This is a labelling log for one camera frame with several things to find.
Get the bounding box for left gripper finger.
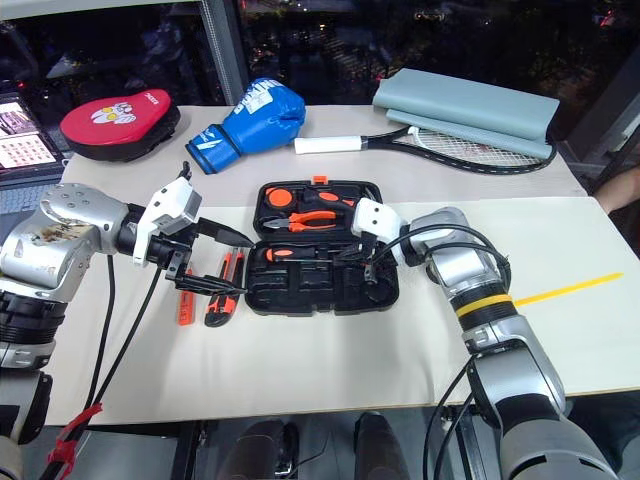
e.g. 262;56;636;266
192;218;255;249
177;272;250;297

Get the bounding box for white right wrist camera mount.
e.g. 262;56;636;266
351;198;409;251

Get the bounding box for red tape on cable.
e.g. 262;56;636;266
47;402;104;466

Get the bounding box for grey window pillar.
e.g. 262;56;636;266
198;0;251;107

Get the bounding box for grey folded mat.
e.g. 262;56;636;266
372;67;561;161

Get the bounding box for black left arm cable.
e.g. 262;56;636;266
47;160;194;480

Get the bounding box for blue boxing glove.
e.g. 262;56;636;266
184;77;307;176

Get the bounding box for open laptop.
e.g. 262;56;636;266
0;79;70;216

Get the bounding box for black plastic tool case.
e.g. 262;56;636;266
244;179;401;316

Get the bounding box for red punch mitt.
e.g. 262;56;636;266
59;88;182;163

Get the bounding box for yellow strap tail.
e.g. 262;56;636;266
513;272;626;306

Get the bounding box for orange handled pliers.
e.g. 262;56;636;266
262;209;338;234

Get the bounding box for black orange handled hammer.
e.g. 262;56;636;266
299;187;359;212

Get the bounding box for orange black utility knife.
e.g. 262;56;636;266
204;249;247;329

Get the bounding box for dark rounded shape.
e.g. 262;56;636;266
353;410;426;480
227;418;301;480

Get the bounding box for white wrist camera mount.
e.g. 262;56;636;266
132;178;204;266
351;198;409;251

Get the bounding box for orange black tape measure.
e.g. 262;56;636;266
264;184;297;210

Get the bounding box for black white tennis racket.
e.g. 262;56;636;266
293;124;559;177

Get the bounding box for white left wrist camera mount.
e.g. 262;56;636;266
132;178;204;266

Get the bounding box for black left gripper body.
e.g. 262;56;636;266
149;220;202;292

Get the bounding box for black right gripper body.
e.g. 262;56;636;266
355;233;390;274

